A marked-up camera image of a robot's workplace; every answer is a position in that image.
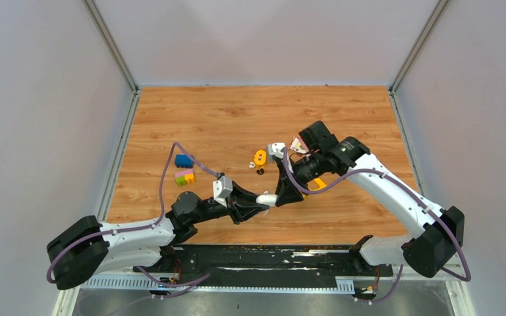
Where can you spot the white earbud charging case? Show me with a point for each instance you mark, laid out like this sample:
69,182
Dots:
267,199

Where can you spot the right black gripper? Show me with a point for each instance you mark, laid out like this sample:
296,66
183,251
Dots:
288,192

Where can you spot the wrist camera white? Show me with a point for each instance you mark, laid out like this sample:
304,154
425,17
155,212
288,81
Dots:
275,151
222,189

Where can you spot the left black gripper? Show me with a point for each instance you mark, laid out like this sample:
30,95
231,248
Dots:
240,212

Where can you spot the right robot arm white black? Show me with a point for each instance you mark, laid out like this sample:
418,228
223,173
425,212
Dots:
435,234

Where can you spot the pink green orange brick stack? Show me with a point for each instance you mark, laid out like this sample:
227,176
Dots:
182,178

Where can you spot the blue toy brick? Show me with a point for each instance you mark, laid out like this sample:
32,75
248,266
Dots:
183,161

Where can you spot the pink picture card block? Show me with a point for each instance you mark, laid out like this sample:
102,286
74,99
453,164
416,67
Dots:
298,146

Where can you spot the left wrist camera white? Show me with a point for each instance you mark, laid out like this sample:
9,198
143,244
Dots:
222,189

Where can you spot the yellow traffic light block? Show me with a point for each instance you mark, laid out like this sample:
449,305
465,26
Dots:
260,159

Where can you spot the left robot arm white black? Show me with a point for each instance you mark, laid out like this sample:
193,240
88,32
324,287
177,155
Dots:
89,247

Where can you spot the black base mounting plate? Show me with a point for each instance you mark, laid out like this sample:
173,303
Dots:
264,266

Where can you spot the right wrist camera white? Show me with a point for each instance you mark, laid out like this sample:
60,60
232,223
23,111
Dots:
275,151

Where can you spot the yellow triangular toy frame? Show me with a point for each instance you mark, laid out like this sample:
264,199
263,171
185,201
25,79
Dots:
316,184

